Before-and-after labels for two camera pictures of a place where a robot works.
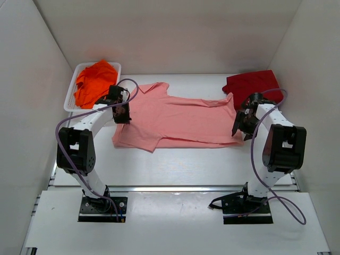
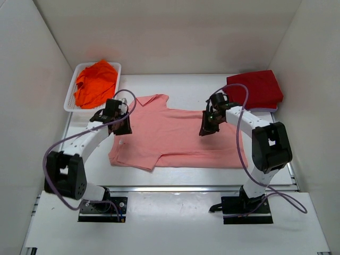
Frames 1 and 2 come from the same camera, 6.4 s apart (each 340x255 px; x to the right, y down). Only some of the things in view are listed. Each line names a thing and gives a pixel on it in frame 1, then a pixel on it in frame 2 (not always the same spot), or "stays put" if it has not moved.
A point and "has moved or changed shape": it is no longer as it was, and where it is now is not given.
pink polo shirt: (159, 119) has moved or changed shape
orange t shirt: (93, 82) stays put
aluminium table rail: (171, 188) stays put
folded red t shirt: (243, 86) stays put
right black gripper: (238, 122) -> (205, 129)
